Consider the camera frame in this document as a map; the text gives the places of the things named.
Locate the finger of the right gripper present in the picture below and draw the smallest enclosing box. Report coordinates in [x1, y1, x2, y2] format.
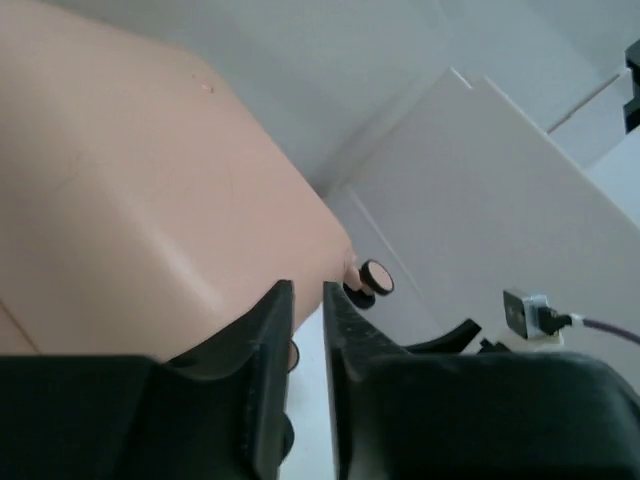
[404, 319, 482, 354]

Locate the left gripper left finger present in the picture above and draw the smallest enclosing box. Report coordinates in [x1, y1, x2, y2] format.
[1, 281, 295, 479]

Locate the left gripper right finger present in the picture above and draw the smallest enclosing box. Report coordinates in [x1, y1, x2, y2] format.
[323, 283, 639, 479]

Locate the pink hard-shell suitcase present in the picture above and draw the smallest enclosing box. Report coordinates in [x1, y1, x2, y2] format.
[0, 0, 396, 371]

